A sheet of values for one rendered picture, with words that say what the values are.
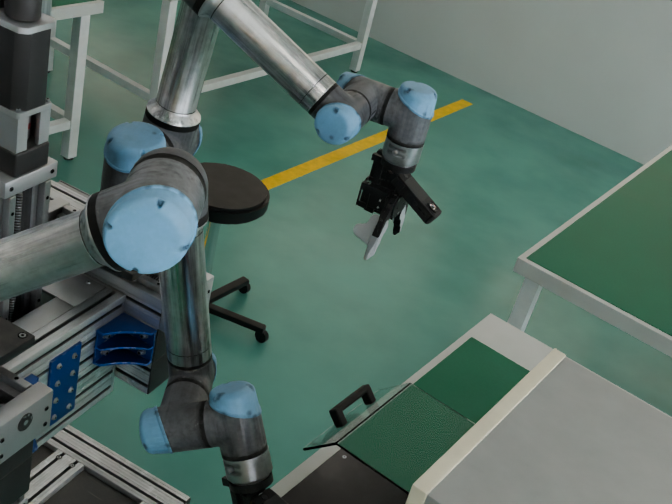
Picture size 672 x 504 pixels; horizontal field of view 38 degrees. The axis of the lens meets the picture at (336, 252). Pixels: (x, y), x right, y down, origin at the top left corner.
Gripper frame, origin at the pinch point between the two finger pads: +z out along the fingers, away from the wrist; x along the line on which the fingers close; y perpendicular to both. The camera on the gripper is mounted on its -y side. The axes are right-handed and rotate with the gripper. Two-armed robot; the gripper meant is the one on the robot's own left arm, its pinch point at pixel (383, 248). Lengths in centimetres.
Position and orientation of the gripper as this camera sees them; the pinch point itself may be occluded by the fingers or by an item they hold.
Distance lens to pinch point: 199.7
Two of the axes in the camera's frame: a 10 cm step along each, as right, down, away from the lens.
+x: -4.6, 3.7, -8.1
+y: -8.6, -4.2, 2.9
